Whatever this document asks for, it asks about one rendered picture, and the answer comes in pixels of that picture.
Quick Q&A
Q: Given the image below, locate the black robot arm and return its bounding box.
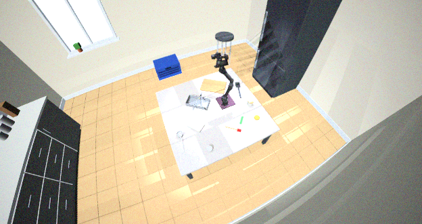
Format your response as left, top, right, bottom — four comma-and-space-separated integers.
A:
214, 52, 234, 106

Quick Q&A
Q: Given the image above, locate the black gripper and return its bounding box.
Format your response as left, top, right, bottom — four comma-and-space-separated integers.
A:
211, 52, 229, 60

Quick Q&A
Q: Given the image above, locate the white jar with yellow lid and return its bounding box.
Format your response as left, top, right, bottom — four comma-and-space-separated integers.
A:
247, 98, 254, 106

